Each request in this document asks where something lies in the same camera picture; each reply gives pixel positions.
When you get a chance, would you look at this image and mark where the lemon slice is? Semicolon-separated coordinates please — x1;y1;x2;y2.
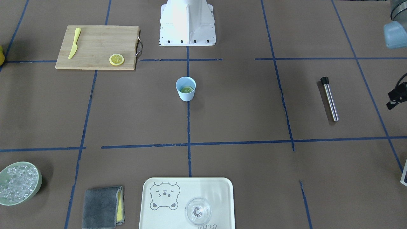
180;86;194;94

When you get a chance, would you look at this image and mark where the yellow lemon half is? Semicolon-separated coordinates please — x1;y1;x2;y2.
109;54;125;66

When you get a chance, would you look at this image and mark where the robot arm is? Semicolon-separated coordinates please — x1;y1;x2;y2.
383;0;407;49

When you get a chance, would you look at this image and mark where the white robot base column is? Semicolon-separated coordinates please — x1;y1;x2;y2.
159;0;217;47

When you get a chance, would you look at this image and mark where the light blue cup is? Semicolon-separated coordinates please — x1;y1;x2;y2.
176;76;196;102

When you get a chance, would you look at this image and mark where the whole yellow lemon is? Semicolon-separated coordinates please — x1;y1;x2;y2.
0;46;5;66

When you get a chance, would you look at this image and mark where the cream bear tray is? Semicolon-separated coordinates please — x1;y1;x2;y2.
139;178;236;229

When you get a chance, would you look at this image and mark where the clear wine glass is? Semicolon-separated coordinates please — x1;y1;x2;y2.
184;197;212;226

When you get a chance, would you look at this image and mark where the grey folded cloth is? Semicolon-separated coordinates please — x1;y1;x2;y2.
82;185;125;229

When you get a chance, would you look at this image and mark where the yellow plastic knife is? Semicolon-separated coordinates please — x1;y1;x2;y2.
68;27;81;59

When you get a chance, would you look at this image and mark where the green bowl of ice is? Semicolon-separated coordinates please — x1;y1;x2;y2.
0;162;43;206

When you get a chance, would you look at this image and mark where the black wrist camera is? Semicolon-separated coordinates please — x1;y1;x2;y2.
386;73;407;110

